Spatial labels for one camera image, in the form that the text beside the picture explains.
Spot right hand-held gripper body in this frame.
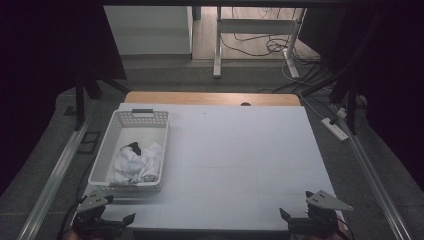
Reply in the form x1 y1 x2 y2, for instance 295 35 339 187
287 189 354 240

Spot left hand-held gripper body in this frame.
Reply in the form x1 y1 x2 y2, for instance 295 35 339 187
70 190 126 240

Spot white shirt with black collar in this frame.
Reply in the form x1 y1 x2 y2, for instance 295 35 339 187
112 141 165 185

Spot white plastic basket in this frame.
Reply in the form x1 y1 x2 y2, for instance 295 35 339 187
87 108 171 194

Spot person's right hand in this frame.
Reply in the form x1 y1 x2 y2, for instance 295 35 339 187
334 217 352 240

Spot person's left hand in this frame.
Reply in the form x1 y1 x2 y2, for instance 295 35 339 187
63 229 85 240

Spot white power strip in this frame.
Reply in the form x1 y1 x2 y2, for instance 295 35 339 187
320 117 350 142

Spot black metal stand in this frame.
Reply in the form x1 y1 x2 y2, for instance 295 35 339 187
73 74 132 132
299 71 360 136

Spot wooden table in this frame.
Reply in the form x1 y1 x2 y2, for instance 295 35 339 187
124 91 302 107

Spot black curtain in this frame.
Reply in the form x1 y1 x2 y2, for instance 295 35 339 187
298 6 424 191
0 0 128 198

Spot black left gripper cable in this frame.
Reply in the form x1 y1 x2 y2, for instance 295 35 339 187
57 197 86 240

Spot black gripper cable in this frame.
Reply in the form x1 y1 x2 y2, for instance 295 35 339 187
335 214 355 240
57 197 86 240

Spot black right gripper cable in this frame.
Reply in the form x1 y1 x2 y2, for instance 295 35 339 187
335 214 355 240

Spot aluminium rail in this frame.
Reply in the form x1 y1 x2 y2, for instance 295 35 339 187
331 104 414 240
17 117 92 240

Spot black floor frame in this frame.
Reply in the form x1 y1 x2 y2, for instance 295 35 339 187
77 131 102 155

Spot white floor cable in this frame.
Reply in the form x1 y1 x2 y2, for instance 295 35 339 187
281 48 329 122

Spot black floor cables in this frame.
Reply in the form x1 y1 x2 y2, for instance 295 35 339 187
219 7 334 96

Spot white desk frame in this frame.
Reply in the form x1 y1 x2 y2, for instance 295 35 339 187
212 6 308 80

